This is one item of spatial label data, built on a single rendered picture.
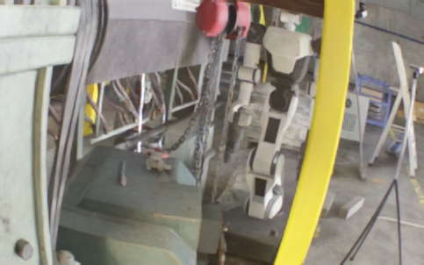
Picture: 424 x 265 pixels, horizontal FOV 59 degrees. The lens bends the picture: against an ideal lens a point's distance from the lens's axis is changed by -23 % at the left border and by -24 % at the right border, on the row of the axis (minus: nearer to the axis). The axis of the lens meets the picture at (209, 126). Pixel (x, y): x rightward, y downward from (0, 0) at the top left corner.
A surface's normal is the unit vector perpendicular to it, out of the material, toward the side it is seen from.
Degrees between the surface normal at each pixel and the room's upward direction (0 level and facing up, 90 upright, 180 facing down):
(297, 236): 90
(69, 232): 90
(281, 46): 90
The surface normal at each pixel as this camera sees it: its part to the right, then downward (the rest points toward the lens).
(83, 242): 0.03, 0.22
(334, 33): -0.30, 0.17
